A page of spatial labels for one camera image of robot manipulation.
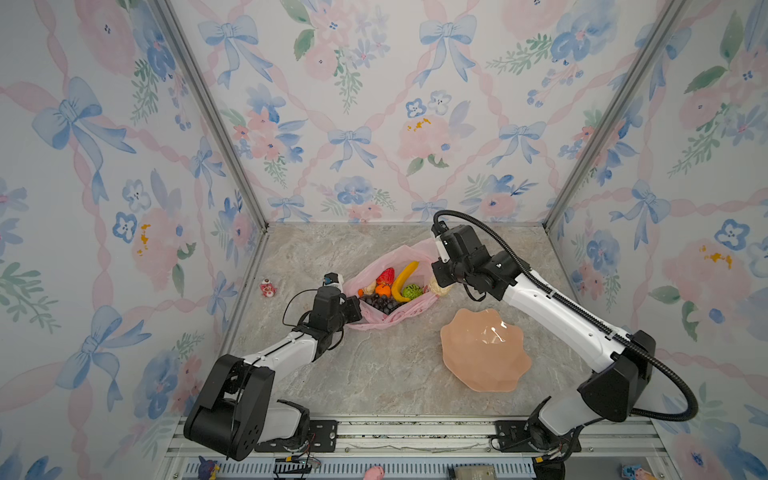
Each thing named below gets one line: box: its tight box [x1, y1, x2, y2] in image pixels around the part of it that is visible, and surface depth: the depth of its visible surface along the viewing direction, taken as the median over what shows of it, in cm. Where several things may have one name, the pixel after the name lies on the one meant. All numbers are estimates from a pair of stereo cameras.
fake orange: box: [375, 284, 391, 298], surface depth 100 cm
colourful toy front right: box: [621, 464, 658, 480], surface depth 69 cm
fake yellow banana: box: [392, 261, 420, 303], surface depth 103 cm
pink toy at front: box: [363, 466, 385, 480], surface depth 70 cm
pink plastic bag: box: [343, 238, 438, 331], surface depth 91 cm
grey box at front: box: [453, 465, 497, 480], surface depth 68 cm
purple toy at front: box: [198, 455, 218, 480], surface depth 67 cm
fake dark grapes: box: [359, 293, 408, 315], surface depth 95 cm
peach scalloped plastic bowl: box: [440, 309, 532, 392], surface depth 85 cm
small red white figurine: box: [259, 278, 277, 298], surface depth 100 cm
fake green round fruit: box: [402, 284, 423, 300], surface depth 97 cm
